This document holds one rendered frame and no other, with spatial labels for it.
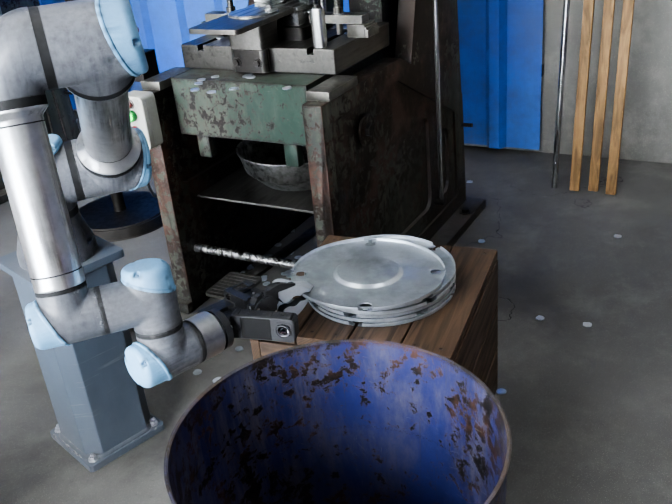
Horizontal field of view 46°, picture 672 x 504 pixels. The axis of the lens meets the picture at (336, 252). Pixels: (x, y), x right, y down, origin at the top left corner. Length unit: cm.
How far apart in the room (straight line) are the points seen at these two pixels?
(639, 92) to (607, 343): 126
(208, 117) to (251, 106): 14
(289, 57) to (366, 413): 100
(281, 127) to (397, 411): 90
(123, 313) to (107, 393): 53
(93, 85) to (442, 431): 71
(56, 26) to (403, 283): 72
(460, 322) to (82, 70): 75
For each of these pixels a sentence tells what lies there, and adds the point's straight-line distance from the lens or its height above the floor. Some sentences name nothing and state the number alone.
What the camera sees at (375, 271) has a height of 41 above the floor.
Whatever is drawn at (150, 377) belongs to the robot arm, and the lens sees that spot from 127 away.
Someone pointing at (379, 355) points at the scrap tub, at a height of 46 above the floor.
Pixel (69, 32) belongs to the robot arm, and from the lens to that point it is 119.
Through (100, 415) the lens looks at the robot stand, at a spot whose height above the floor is 11.
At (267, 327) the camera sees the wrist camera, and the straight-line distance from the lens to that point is 133.
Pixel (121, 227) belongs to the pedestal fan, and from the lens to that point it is 281.
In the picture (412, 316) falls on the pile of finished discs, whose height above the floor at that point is 36.
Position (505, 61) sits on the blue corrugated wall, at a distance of 310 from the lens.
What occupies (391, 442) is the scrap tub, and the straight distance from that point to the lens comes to 126.
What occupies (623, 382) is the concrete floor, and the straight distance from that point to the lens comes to 192.
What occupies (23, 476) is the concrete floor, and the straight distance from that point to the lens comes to 187.
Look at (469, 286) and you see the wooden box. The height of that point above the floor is 35.
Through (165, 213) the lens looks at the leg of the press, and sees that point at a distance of 217.
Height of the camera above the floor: 112
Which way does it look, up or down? 27 degrees down
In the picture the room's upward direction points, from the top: 6 degrees counter-clockwise
